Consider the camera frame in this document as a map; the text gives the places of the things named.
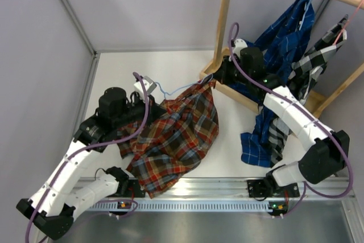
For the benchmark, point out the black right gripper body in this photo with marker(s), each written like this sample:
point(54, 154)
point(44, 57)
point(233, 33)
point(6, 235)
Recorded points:
point(232, 73)

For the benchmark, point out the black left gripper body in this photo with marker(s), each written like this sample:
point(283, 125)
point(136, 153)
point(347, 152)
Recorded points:
point(135, 111)

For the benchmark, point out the light blue wire hanger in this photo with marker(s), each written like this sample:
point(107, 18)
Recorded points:
point(205, 79)

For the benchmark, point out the red brown plaid shirt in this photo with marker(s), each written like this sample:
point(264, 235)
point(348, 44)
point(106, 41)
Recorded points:
point(177, 142)

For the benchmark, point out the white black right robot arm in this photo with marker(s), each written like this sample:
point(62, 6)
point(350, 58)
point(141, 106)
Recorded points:
point(326, 151)

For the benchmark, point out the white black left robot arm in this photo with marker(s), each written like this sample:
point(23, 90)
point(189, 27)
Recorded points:
point(55, 206)

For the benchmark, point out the blue plaid shirt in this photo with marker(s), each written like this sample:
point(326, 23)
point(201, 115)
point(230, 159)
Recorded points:
point(284, 43)

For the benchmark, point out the black white checkered shirt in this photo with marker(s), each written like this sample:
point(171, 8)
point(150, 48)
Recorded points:
point(304, 76)

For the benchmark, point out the blue hanger under blue shirt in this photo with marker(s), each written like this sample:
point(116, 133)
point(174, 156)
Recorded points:
point(304, 15)

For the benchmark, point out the wooden rack base tray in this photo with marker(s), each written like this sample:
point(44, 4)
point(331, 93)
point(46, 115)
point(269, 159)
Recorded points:
point(236, 95)

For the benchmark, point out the wooden diagonal rack brace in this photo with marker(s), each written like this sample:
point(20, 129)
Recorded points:
point(323, 104)

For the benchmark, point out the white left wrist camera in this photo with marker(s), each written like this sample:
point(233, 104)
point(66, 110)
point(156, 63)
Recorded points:
point(146, 83)

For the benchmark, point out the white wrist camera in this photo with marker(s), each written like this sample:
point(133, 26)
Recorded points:
point(146, 83)
point(237, 45)

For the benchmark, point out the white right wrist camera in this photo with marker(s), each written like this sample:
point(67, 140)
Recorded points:
point(237, 45)

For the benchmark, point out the wooden rack upright post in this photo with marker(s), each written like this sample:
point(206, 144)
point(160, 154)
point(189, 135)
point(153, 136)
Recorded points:
point(221, 25)

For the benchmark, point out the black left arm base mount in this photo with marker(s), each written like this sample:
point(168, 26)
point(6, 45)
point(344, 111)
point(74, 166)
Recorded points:
point(129, 189)

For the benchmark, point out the aluminium table edge rail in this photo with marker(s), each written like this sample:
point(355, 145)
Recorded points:
point(224, 188)

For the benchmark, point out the perforated white cable duct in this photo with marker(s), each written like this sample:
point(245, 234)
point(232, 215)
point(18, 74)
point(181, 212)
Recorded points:
point(184, 206)

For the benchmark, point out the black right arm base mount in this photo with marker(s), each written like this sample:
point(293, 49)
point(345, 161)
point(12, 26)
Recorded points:
point(261, 189)

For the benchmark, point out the pink wire hanger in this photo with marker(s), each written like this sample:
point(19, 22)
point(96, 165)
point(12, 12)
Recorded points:
point(348, 21)

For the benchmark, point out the aluminium corner frame post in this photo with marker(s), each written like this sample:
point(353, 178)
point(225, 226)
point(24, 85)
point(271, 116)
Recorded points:
point(78, 26)

